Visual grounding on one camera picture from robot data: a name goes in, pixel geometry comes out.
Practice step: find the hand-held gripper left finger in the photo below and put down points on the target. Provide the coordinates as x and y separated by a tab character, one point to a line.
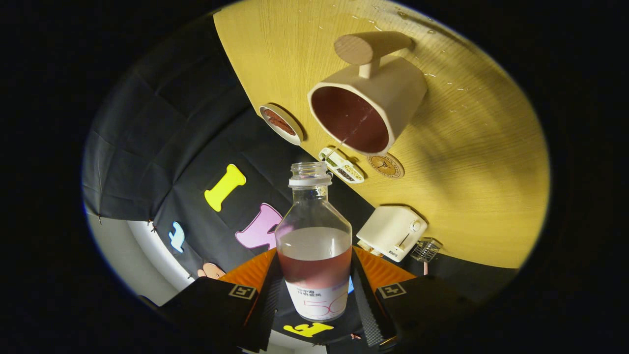
263	309

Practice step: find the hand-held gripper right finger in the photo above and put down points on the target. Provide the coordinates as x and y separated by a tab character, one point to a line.
366	305

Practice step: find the clear juice bottle pink label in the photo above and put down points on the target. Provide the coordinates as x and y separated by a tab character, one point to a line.
314	275

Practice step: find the round brown coaster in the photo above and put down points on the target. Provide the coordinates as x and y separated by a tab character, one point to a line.
385	166

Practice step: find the white toaster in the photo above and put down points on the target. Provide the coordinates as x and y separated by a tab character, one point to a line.
388	228

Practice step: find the white divided dish with beans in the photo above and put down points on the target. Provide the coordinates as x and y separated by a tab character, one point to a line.
341	167

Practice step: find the wooden table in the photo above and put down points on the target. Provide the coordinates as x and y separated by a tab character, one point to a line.
467	172

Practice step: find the white round plate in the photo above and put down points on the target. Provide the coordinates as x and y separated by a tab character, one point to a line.
295	137

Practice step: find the red sausage piece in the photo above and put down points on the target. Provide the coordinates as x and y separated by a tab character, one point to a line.
286	128
271	116

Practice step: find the black backdrop cloth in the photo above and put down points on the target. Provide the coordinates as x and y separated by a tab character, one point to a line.
147	123

